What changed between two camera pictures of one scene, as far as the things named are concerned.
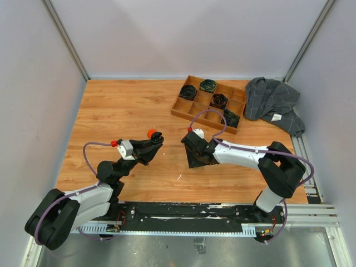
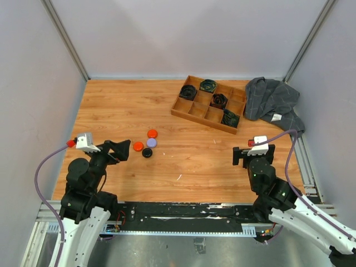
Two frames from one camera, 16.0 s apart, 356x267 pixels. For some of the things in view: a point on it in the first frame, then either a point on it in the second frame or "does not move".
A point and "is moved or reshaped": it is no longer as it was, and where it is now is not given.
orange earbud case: [150, 132] does not move
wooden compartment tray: [211, 103] does not move
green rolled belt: [208, 85] does not move
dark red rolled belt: [218, 100] does not move
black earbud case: [157, 138] is moved or reshaped
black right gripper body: [193, 159] → [246, 157]
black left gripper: [145, 157] → [120, 151]
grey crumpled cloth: [273, 101] does not move
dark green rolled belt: [232, 119] does not move
